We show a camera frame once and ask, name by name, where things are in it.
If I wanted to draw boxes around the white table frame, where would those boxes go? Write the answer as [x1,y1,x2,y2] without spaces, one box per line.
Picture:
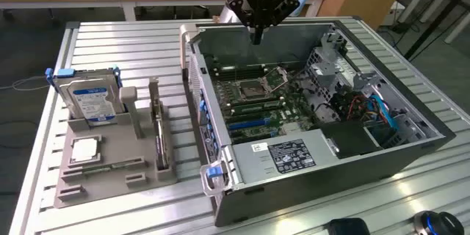
[398,0,470,45]

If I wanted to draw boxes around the black open PC case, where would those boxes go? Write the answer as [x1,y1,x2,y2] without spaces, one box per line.
[179,19,457,228]

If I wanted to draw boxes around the CPU socket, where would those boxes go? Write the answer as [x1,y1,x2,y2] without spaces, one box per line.
[238,79,272,98]

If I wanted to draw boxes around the black and silver space mouse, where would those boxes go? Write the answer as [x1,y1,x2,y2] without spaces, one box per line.
[413,210,465,235]

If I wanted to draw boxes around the hard drive with blue caddy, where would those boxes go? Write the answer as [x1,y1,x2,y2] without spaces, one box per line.
[43,65,124,114]

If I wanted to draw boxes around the small silver chipset heatsink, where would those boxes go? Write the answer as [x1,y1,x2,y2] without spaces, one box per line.
[282,123,304,133]

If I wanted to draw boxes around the blue wire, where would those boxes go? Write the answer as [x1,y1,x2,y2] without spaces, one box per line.
[369,94,403,133]

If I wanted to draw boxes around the grey floor cable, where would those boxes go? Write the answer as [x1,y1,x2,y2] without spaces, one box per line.
[0,76,51,90]

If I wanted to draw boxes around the blue expansion card retainer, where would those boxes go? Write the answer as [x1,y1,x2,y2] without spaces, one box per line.
[198,100,216,147]

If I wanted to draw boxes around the silver CPU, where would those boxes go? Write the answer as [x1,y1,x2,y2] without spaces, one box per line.
[71,138,100,162]

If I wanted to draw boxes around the blue expansion slot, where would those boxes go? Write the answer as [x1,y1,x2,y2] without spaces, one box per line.
[227,118,272,131]

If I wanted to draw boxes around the green motherboard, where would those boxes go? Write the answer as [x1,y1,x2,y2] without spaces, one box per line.
[211,63,324,144]

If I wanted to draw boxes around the grey parts rack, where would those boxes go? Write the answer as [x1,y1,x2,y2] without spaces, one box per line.
[53,78,180,210]

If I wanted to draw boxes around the metal drive cage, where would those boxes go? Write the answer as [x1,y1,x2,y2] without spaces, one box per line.
[303,32,443,149]

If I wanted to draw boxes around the dark graphics card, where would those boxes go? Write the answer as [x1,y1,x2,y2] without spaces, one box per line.
[148,77,172,170]

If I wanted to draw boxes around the red and yellow wire bundle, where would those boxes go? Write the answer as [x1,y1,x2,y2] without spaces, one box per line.
[349,96,371,114]

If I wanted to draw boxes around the metal socket cover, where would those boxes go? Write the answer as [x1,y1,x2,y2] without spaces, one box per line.
[263,65,291,94]

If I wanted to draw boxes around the green RAM stick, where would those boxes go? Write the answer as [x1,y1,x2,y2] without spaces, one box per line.
[83,163,128,175]
[231,100,283,113]

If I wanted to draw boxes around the black phone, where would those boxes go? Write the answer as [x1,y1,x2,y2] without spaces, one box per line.
[326,217,371,235]

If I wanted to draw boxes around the black tripod pole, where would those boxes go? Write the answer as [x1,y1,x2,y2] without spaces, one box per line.
[403,0,470,60]

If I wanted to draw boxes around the blue case latch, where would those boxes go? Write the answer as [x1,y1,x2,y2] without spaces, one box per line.
[204,165,224,179]

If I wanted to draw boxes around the grey power supply unit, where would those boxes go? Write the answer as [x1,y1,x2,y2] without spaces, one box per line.
[222,129,339,186]

